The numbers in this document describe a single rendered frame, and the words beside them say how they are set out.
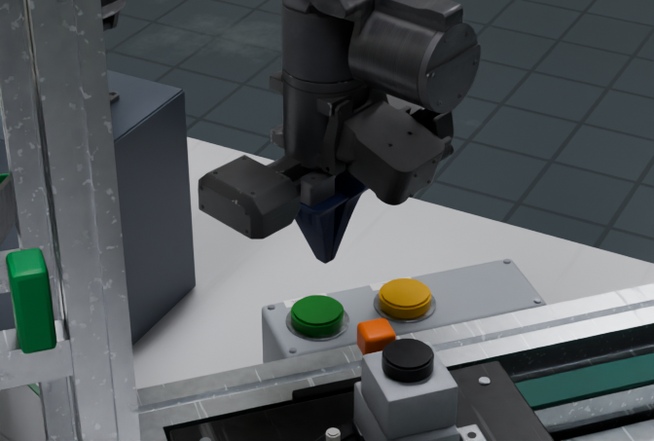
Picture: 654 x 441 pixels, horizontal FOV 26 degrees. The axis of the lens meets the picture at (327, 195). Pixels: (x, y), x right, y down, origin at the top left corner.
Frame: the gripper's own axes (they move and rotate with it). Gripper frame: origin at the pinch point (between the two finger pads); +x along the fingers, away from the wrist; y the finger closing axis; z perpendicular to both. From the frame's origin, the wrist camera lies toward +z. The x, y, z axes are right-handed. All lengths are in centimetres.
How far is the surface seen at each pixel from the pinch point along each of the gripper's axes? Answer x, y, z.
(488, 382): 8.9, 3.0, 13.0
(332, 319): 8.9, 0.5, 0.3
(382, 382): -2.4, -12.6, 17.0
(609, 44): 106, 230, -122
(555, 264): 20.2, 31.8, -1.5
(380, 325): -1.5, -7.9, 12.5
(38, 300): -27, -40, 26
